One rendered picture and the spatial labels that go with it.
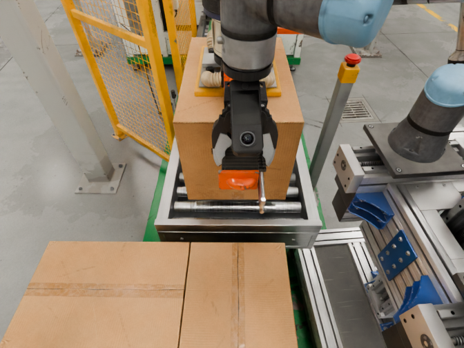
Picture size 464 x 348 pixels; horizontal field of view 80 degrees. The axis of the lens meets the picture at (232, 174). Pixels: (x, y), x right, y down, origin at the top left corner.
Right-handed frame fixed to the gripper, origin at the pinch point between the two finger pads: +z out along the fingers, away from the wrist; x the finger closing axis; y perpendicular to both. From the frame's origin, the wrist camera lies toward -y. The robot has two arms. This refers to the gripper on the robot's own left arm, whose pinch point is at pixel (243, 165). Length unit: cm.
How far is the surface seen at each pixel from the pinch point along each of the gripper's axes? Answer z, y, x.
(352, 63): 19, 78, -50
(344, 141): 121, 142, -94
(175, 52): 47, 147, 40
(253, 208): 68, 36, -8
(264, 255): 67, 13, -11
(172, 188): 62, 44, 30
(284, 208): 68, 36, -22
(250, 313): 68, -9, -4
